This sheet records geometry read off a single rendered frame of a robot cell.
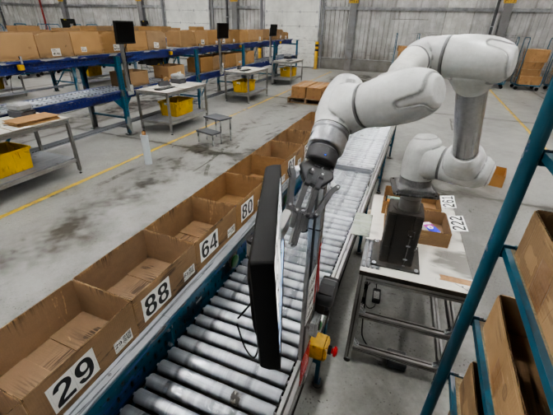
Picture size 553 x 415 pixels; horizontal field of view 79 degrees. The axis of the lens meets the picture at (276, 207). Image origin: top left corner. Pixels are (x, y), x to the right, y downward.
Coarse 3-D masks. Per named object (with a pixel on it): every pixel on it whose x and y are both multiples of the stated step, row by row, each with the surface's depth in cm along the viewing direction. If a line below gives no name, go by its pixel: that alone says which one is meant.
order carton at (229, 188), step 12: (216, 180) 216; (228, 180) 226; (240, 180) 222; (252, 180) 219; (204, 192) 204; (216, 192) 218; (228, 192) 230; (240, 192) 226; (252, 192) 199; (240, 204) 188; (240, 216) 191
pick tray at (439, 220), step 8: (384, 216) 229; (432, 216) 226; (440, 216) 224; (440, 224) 227; (448, 224) 210; (424, 232) 203; (432, 232) 202; (448, 232) 206; (424, 240) 206; (432, 240) 204; (440, 240) 203; (448, 240) 201
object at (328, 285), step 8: (328, 280) 125; (336, 280) 126; (320, 288) 122; (328, 288) 121; (336, 288) 123; (320, 296) 119; (328, 296) 119; (320, 304) 121; (328, 304) 119; (328, 312) 124
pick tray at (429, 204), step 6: (390, 186) 258; (384, 192) 248; (390, 192) 260; (384, 198) 259; (426, 198) 253; (384, 204) 237; (426, 204) 252; (432, 204) 252; (438, 204) 242; (384, 210) 239; (432, 210) 227; (438, 210) 226
